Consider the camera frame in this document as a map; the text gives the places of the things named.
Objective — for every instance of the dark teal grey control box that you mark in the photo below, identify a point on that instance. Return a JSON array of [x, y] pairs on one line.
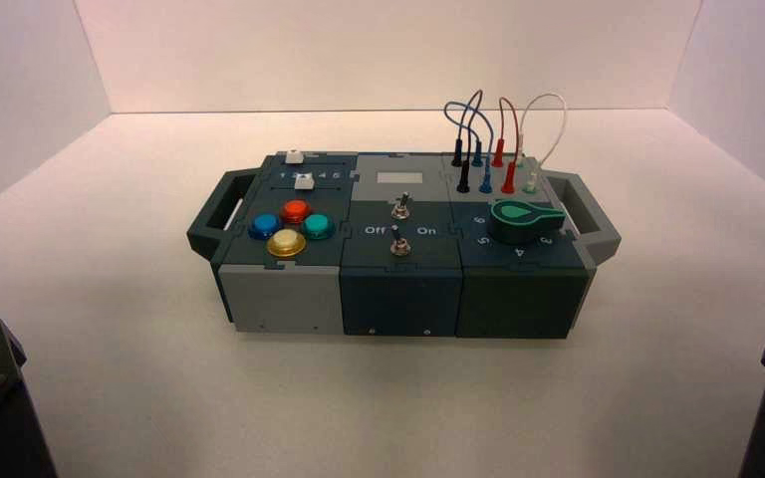
[[396, 297]]

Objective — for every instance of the grey rectangular display screen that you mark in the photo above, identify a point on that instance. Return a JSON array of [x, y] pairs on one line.
[[401, 179]]

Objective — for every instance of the green round push button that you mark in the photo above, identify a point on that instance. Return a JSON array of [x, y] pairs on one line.
[[318, 226]]

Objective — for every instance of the red round push button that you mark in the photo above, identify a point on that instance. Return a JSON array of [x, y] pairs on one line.
[[295, 211]]

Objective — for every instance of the yellow round push button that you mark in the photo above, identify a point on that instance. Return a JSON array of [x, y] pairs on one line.
[[285, 243]]

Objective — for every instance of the white slider knob up triangle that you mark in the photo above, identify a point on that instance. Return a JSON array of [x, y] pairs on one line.
[[303, 182]]

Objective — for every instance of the blue round push button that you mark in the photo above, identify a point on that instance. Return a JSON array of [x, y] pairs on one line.
[[264, 226]]

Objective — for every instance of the white slider knob down triangle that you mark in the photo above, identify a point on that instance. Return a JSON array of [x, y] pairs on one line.
[[294, 157]]

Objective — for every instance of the green rotary selector knob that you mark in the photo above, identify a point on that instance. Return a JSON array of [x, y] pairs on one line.
[[518, 223]]

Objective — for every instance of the silver metal toggle switch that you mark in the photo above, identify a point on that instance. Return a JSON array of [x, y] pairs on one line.
[[401, 210], [400, 247]]

